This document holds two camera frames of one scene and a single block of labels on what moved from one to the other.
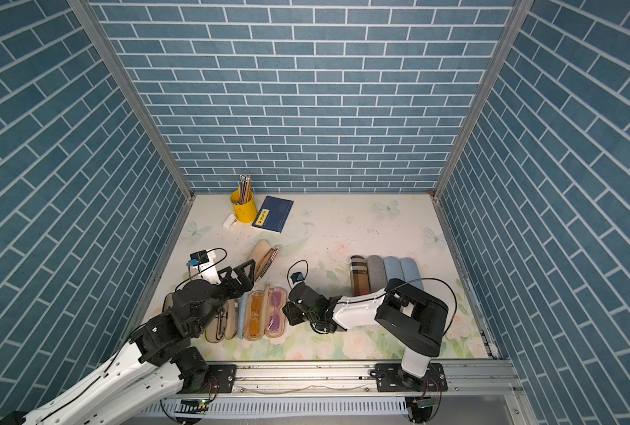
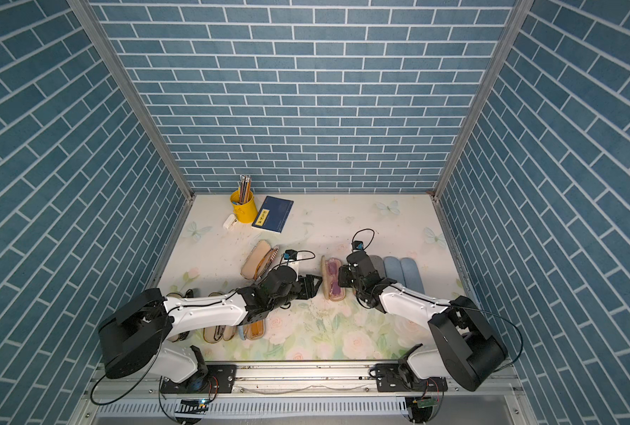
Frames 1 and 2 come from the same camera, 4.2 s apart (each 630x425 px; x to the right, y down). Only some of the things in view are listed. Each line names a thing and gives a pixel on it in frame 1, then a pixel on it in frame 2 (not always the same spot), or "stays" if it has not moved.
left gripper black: [245, 283] → [306, 286]
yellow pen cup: [244, 212] stays
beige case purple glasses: [273, 320] → [331, 289]
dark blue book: [272, 214] stays
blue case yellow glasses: [393, 268] stays
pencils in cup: [245, 189] stays
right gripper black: [291, 314] → [344, 271]
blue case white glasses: [411, 272] stays
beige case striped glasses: [264, 254] stays
